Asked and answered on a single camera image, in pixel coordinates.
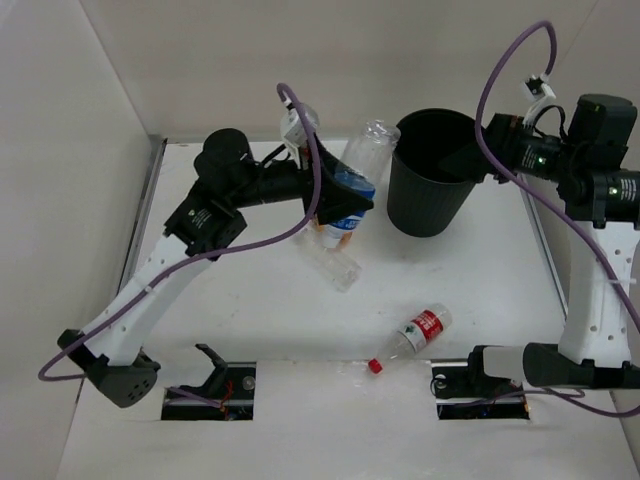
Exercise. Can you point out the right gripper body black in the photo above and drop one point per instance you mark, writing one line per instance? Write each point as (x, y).
(507, 136)

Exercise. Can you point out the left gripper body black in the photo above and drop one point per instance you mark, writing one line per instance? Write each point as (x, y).
(310, 182)

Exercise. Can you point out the blue label water bottle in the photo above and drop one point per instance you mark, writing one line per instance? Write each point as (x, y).
(363, 162)

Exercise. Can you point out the clear crushed plastic bottle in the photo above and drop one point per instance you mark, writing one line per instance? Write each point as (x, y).
(335, 266)

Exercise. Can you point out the orange juice bottle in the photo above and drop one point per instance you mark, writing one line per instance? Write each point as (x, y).
(335, 235)

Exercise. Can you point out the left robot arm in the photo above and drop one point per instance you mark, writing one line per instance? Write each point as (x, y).
(204, 227)

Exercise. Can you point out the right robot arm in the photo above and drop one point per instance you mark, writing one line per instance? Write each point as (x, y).
(601, 202)

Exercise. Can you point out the black ribbed plastic bin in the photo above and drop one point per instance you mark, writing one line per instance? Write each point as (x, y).
(423, 200)

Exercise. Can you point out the red label water bottle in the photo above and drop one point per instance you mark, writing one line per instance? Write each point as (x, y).
(411, 338)

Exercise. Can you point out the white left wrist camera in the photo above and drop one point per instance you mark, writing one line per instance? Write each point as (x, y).
(292, 131)

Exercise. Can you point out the aluminium table edge rail right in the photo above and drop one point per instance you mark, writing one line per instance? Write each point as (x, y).
(545, 251)

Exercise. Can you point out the aluminium table edge rail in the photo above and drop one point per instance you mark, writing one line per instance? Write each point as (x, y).
(545, 251)
(158, 147)

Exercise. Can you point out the aluminium table edge rail left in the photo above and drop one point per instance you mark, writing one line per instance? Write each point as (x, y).
(158, 147)

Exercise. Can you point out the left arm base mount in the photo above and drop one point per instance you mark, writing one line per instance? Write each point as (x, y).
(227, 394)

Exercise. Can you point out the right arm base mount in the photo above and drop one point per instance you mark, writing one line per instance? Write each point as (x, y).
(463, 394)

